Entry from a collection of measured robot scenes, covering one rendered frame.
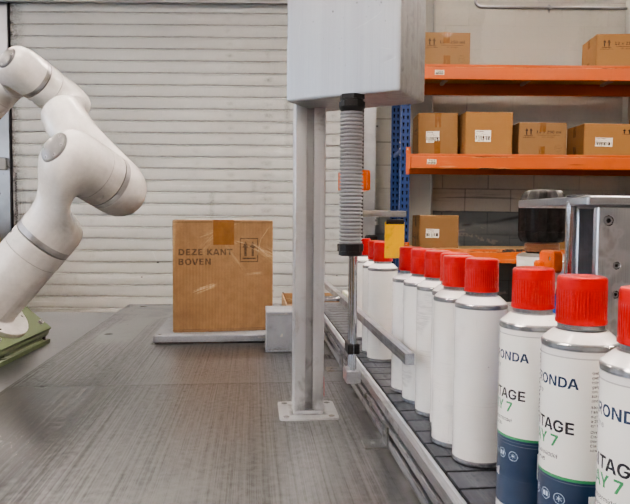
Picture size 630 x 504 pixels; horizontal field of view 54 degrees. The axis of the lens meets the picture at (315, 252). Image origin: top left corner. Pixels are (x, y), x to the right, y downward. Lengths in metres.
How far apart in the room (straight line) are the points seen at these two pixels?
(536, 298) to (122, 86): 5.28
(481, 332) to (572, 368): 0.19
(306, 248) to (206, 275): 0.62
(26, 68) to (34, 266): 0.49
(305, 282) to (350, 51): 0.33
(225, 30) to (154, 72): 0.70
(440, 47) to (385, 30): 4.08
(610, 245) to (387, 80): 0.38
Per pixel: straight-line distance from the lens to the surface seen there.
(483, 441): 0.65
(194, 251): 1.50
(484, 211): 5.64
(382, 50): 0.83
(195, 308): 1.52
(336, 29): 0.87
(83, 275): 5.69
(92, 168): 1.29
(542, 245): 1.14
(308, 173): 0.92
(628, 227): 0.57
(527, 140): 4.99
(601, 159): 5.07
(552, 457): 0.48
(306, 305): 0.93
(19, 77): 1.62
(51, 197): 1.31
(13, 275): 1.37
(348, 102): 0.82
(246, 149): 5.37
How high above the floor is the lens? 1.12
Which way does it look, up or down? 3 degrees down
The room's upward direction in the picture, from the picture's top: straight up
